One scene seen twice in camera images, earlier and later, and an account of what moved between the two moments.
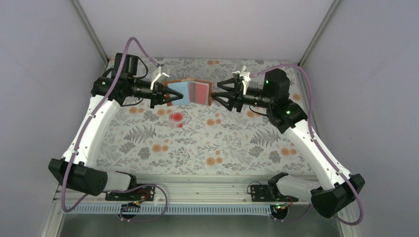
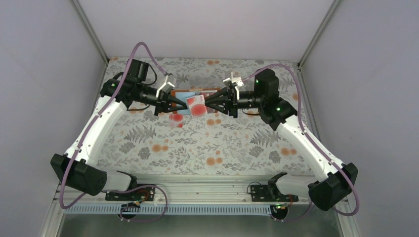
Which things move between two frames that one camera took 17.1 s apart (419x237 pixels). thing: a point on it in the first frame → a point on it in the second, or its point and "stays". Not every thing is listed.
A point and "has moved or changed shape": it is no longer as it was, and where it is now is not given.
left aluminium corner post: x=84 y=20 stays
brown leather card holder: x=194 y=92 has moved or changed shape
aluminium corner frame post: x=318 y=32 stays
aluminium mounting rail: x=256 y=188 stays
